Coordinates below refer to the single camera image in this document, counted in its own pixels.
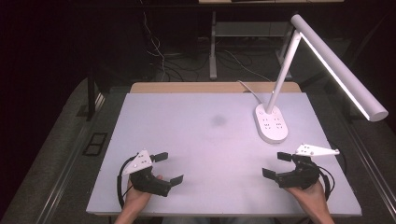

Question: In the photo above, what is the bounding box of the person's right hand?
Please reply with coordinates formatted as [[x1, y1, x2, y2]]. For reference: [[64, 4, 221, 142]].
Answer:
[[284, 178, 329, 217]]

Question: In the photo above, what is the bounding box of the black metal stand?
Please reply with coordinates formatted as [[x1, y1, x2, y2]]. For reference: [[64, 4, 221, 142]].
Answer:
[[86, 66, 110, 122]]

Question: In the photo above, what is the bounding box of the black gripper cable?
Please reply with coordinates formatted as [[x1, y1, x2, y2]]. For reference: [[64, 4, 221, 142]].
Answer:
[[317, 146, 348, 202], [116, 155, 138, 209]]

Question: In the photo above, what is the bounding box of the white table mat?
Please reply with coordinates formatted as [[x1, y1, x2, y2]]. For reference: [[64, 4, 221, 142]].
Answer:
[[86, 91, 362, 217]]

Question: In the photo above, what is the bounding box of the person's left hand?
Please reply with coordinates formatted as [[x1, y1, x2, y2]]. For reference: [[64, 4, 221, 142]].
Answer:
[[122, 175, 164, 215]]

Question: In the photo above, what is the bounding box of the aluminium floor rail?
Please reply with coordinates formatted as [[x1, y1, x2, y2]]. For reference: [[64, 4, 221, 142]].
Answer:
[[323, 82, 396, 216], [34, 92, 106, 224]]

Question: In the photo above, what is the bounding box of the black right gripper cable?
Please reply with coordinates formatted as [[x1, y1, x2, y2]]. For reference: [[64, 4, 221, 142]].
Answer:
[[317, 146, 348, 202]]

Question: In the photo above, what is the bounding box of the grey metal stand frame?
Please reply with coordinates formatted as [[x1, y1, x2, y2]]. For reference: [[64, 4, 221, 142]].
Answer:
[[208, 10, 295, 81]]

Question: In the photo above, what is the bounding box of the white desk lamp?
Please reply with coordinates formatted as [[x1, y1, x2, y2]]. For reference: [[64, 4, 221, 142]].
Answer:
[[255, 13, 389, 145]]

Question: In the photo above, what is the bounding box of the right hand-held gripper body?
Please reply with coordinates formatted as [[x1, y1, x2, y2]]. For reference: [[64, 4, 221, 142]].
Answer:
[[275, 143, 341, 190]]

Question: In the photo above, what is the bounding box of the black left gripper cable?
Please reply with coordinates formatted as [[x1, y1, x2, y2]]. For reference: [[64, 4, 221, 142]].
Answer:
[[116, 155, 138, 209]]

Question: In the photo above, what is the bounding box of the white floor cable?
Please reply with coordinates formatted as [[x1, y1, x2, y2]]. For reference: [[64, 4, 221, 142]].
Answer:
[[142, 10, 166, 82]]

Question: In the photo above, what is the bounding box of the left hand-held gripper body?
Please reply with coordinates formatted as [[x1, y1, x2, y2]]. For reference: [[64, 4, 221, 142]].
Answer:
[[121, 149, 173, 198]]

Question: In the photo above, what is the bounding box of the white lamp cable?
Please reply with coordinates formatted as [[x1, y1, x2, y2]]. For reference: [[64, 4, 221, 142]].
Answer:
[[236, 79, 265, 105]]

